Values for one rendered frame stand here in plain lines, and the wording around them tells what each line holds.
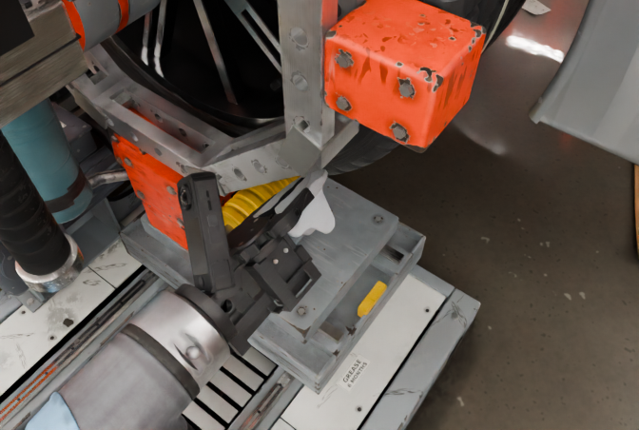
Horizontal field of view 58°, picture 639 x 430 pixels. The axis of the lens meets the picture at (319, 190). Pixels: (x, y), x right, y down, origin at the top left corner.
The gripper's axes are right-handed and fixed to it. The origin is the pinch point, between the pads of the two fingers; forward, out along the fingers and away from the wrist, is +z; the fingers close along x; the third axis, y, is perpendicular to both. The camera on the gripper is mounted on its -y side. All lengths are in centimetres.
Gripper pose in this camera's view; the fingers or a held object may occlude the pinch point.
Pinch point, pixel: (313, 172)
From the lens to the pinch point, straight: 64.5
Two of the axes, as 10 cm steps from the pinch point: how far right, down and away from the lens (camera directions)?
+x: 5.7, -1.1, -8.2
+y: 5.7, 7.7, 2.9
